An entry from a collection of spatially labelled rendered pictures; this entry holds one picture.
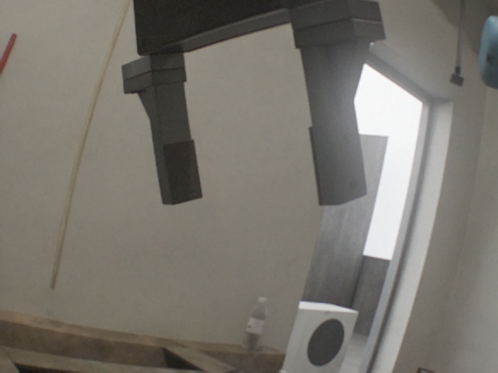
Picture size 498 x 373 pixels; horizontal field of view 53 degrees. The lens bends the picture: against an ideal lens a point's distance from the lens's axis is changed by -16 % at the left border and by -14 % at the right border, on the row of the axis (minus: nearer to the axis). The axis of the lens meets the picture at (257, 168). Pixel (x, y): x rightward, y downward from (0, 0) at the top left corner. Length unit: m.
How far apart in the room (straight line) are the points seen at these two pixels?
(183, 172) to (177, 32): 0.10
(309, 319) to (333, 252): 3.63
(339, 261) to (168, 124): 7.48
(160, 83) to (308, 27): 0.13
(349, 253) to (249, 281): 5.91
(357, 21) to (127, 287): 1.61
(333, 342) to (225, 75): 2.90
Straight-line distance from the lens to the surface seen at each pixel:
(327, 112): 0.28
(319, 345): 4.33
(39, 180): 1.64
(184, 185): 0.39
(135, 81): 0.40
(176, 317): 1.95
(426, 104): 3.21
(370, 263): 8.25
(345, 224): 7.81
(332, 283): 7.83
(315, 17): 0.28
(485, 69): 0.53
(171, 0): 0.35
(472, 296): 3.34
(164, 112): 0.39
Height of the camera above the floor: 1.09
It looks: 6 degrees up
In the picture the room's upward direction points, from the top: 14 degrees clockwise
